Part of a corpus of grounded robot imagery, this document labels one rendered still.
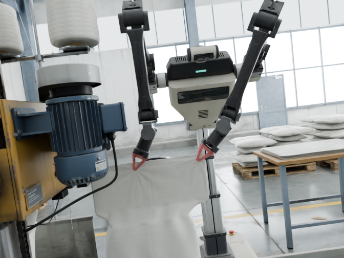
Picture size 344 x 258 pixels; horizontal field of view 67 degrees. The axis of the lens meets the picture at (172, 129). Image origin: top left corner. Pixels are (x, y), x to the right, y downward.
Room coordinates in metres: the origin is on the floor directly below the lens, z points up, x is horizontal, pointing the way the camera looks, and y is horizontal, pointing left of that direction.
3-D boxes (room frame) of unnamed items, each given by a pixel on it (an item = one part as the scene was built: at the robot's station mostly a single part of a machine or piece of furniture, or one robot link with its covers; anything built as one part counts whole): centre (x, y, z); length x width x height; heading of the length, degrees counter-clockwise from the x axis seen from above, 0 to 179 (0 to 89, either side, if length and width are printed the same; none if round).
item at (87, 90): (0.79, 0.28, 1.35); 0.12 x 0.12 x 0.04
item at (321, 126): (4.58, -2.76, 0.69); 0.66 x 0.42 x 0.13; 4
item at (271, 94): (9.15, -3.57, 1.05); 1.00 x 0.10 x 2.10; 91
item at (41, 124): (0.75, 0.37, 1.27); 0.12 x 0.09 x 0.09; 1
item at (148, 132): (1.08, 0.09, 1.21); 0.11 x 0.09 x 0.12; 1
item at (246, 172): (4.66, -1.68, 0.07); 1.20 x 0.82 x 0.14; 89
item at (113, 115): (0.83, 0.19, 1.25); 0.10 x 0.08 x 0.12; 26
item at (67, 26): (0.93, 0.30, 1.61); 0.17 x 0.17 x 0.17
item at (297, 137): (4.67, -2.02, 0.57); 0.66 x 0.43 x 0.13; 1
